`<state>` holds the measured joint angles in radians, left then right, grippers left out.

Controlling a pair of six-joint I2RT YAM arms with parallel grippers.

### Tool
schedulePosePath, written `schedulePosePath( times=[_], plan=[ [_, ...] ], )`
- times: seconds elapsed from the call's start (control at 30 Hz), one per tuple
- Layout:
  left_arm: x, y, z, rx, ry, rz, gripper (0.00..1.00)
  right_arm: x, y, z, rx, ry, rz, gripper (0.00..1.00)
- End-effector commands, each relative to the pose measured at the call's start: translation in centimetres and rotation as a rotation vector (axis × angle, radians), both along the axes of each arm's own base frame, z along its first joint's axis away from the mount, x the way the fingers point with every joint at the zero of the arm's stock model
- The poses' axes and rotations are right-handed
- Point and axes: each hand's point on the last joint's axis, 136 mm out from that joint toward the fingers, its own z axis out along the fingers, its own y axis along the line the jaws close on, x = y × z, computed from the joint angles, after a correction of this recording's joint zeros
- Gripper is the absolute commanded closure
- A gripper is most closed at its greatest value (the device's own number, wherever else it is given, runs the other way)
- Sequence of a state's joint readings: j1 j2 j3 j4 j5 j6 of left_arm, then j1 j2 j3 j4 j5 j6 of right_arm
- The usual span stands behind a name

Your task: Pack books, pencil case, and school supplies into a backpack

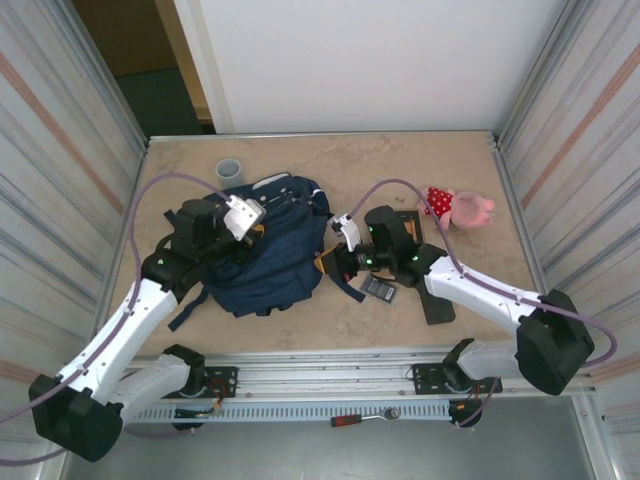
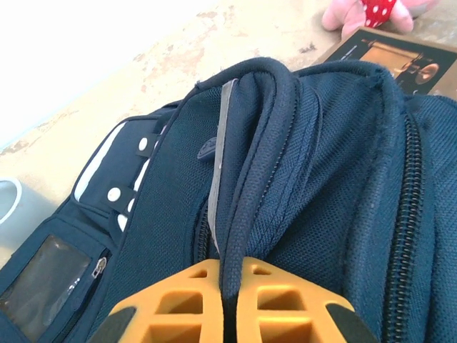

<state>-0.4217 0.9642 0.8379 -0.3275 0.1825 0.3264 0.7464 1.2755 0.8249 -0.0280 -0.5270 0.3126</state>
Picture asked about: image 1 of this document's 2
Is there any white slotted cable duct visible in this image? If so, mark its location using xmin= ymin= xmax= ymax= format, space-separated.
xmin=124 ymin=403 xmax=454 ymax=424

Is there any black phone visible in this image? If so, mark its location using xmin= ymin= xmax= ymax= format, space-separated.
xmin=417 ymin=284 xmax=457 ymax=326

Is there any navy blue backpack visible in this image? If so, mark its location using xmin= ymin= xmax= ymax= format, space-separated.
xmin=157 ymin=172 xmax=369 ymax=334

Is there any pink plush toy red dress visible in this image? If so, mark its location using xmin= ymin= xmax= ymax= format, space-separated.
xmin=417 ymin=185 xmax=497 ymax=232

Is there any ratchet wrench red handle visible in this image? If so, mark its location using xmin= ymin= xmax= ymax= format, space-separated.
xmin=329 ymin=407 xmax=401 ymax=429

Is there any clear plastic pen box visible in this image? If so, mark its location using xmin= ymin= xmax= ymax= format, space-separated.
xmin=359 ymin=273 xmax=401 ymax=305

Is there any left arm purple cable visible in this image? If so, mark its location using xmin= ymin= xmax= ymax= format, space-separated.
xmin=0 ymin=172 xmax=241 ymax=464

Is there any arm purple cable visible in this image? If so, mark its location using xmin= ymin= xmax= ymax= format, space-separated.
xmin=0 ymin=172 xmax=241 ymax=464
xmin=344 ymin=178 xmax=619 ymax=429

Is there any grey plastic cup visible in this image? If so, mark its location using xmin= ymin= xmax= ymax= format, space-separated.
xmin=214 ymin=158 xmax=247 ymax=192

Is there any brown black book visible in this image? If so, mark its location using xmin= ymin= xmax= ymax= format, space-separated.
xmin=395 ymin=209 xmax=424 ymax=246

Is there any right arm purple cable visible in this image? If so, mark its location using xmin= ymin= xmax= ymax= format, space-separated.
xmin=344 ymin=178 xmax=619 ymax=429

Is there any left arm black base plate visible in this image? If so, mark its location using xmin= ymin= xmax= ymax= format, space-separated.
xmin=202 ymin=366 xmax=239 ymax=399

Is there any aluminium rail frame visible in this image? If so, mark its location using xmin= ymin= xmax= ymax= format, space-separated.
xmin=59 ymin=349 xmax=599 ymax=401

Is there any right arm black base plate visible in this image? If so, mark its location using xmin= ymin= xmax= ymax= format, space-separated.
xmin=410 ymin=363 xmax=504 ymax=399

